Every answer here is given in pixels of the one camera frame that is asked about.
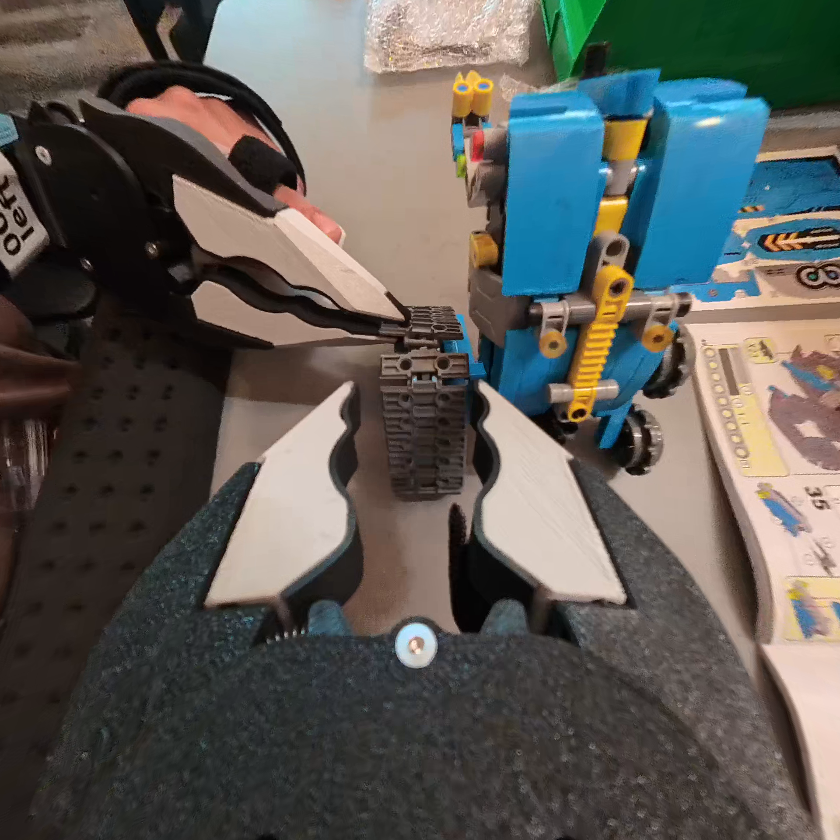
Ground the black perforated pad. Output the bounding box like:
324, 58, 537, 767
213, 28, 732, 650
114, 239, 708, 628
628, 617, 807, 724
0, 295, 231, 821

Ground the blue sticker sheet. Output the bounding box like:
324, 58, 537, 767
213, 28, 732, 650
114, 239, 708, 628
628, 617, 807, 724
689, 147, 840, 312

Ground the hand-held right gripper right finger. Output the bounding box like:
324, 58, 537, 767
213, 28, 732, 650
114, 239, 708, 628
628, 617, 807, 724
471, 379, 627, 605

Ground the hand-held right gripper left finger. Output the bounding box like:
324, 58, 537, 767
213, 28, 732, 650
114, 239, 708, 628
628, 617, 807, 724
205, 381, 363, 608

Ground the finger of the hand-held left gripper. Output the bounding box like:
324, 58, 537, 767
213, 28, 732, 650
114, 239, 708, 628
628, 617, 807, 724
172, 174, 411, 324
190, 279, 408, 350

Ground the grey toy track chain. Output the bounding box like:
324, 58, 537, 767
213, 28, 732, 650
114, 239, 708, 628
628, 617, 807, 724
381, 305, 470, 501

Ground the person's left hand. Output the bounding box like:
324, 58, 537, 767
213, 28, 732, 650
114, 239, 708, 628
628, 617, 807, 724
125, 85, 347, 248

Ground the blue toy robot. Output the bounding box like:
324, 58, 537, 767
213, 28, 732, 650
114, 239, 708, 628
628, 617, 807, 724
449, 42, 772, 476

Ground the instruction booklet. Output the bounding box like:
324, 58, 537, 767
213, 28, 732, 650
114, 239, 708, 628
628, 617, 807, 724
682, 322, 840, 840

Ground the bubble wrap bag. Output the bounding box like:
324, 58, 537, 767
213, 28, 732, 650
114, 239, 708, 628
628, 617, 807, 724
364, 0, 532, 73

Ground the grey desk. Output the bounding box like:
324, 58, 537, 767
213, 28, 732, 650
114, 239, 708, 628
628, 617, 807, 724
203, 0, 840, 840

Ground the green plastic bin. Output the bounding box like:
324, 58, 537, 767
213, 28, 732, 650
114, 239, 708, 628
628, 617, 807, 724
541, 0, 840, 109

